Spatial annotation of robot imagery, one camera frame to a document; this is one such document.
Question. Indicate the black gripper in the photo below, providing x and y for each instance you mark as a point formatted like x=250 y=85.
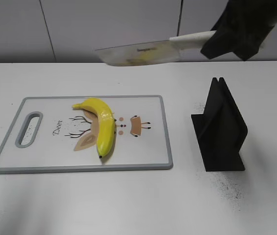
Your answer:
x=254 y=13

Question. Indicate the white-handled kitchen knife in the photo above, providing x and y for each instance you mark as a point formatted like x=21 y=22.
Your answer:
x=151 y=53

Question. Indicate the white grey-rimmed cutting board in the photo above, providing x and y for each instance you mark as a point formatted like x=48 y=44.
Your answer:
x=50 y=135

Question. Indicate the yellow plastic banana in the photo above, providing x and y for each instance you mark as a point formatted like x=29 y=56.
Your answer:
x=102 y=126

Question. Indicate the black knife stand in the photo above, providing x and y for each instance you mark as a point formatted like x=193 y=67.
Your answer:
x=220 y=130

